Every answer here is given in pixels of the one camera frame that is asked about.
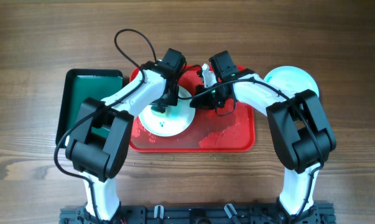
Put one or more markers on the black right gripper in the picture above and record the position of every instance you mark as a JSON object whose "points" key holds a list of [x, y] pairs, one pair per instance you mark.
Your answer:
{"points": [[202, 102]]}

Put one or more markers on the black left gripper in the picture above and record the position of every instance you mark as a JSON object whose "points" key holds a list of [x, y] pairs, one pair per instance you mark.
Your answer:
{"points": [[173, 102]]}

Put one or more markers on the white plate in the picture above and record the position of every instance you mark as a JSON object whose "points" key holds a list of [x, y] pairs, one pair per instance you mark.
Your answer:
{"points": [[173, 121], [292, 78]]}

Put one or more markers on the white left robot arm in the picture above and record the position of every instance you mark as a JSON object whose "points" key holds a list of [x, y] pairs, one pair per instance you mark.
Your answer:
{"points": [[95, 129]]}

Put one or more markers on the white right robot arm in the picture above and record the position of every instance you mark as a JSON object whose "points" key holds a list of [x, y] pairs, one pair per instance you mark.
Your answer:
{"points": [[301, 134]]}

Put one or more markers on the black tub with green water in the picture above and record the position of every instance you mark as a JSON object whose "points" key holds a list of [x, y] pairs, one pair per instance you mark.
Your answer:
{"points": [[81, 84]]}

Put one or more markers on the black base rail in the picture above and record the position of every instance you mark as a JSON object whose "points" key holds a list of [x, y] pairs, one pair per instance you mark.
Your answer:
{"points": [[256, 213]]}

